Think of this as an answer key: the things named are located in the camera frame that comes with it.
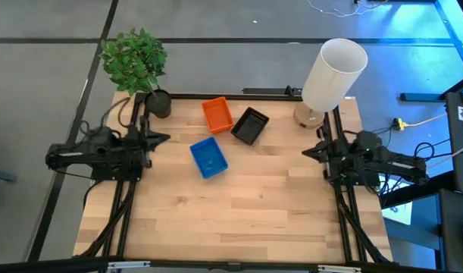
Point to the orange plastic basket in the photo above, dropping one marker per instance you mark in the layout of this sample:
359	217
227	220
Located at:
217	115

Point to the white shade table lamp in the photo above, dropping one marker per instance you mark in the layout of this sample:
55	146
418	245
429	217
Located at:
331	76

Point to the black cabinet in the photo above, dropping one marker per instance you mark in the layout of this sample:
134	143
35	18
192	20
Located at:
458	151

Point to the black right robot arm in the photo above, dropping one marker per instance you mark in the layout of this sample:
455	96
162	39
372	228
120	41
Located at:
382	161

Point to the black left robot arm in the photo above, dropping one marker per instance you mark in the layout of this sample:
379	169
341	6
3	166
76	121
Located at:
94	155

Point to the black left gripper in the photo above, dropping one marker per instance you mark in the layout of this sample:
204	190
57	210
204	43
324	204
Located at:
140	151

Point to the black furniture leg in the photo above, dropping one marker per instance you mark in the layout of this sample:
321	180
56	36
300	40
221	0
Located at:
420	97

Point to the green artificial plant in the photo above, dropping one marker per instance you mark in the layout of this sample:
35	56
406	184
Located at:
134	60

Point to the black plant pot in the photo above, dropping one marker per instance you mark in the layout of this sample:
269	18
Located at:
158	104

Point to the black aluminium table frame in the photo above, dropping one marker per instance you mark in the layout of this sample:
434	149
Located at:
201	96

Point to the silver metal bracket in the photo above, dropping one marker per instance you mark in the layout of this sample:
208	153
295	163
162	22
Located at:
339	269
129	265

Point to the black table clamp bracket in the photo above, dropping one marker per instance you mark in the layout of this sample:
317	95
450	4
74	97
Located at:
269	91

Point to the black plastic basket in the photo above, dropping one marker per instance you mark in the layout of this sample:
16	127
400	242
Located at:
250	126

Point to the black crossbar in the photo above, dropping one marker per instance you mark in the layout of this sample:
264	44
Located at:
185	264

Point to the blue plastic basket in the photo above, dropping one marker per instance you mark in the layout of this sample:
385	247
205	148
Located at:
208	157

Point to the black box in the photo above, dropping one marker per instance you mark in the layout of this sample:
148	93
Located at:
454	235

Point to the white paper sheet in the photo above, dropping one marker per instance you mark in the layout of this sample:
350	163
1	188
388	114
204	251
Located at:
401	214

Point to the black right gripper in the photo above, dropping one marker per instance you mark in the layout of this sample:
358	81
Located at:
335	159

